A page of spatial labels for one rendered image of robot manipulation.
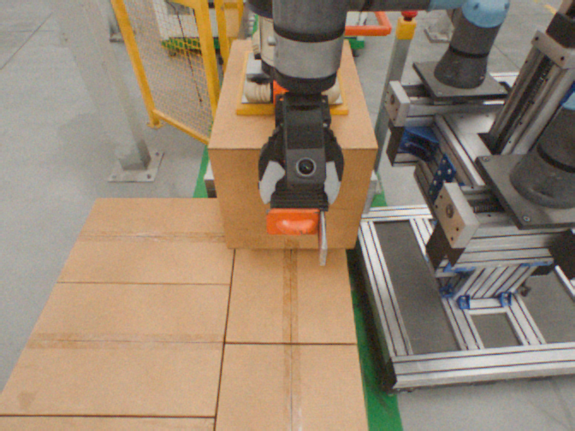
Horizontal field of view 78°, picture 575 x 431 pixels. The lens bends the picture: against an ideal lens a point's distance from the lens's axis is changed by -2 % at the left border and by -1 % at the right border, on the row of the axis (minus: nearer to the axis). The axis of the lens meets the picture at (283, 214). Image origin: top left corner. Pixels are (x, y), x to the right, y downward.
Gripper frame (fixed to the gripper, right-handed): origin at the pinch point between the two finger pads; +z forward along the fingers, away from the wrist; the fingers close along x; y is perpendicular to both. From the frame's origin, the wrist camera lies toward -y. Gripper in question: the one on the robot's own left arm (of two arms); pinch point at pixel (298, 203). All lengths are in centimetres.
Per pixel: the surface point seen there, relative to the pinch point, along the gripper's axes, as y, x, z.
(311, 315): 14, -7, 66
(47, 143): 174, 172, 121
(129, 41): 193, 98, 56
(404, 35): 124, -51, 24
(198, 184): 130, 54, 120
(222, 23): 194, 39, 45
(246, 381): -6, 12, 67
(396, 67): 125, -51, 38
